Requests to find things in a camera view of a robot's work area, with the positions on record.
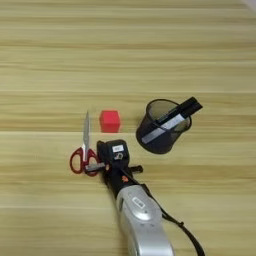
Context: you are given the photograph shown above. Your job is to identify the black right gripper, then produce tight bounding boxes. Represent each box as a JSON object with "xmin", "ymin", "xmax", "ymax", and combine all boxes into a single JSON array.
[{"xmin": 84, "ymin": 140, "xmax": 144, "ymax": 198}]

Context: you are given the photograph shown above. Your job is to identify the black marker with white label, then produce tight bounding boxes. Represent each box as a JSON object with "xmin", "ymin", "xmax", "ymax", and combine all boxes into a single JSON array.
[{"xmin": 141, "ymin": 96, "xmax": 204, "ymax": 145}]

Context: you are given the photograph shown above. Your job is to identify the red cube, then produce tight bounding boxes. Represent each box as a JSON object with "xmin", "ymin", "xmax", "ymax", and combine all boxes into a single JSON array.
[{"xmin": 99, "ymin": 110, "xmax": 122, "ymax": 134}]

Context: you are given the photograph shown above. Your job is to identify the black mesh pen cup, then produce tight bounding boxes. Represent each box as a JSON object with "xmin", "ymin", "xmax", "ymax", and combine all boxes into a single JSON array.
[{"xmin": 135, "ymin": 98, "xmax": 193, "ymax": 155}]

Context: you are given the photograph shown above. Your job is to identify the red handled scissors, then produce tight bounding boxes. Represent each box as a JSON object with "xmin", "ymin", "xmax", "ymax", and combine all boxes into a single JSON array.
[{"xmin": 69, "ymin": 110, "xmax": 101, "ymax": 177}]

